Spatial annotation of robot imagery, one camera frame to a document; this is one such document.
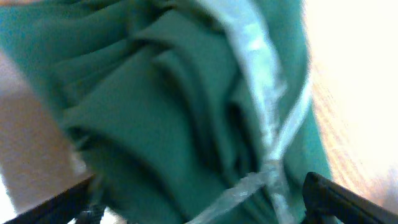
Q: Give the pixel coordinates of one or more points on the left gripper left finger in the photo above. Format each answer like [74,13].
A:
[73,204]

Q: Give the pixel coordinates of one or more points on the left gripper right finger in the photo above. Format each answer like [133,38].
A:
[327,202]

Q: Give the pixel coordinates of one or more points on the dark green garment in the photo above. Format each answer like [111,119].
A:
[149,92]

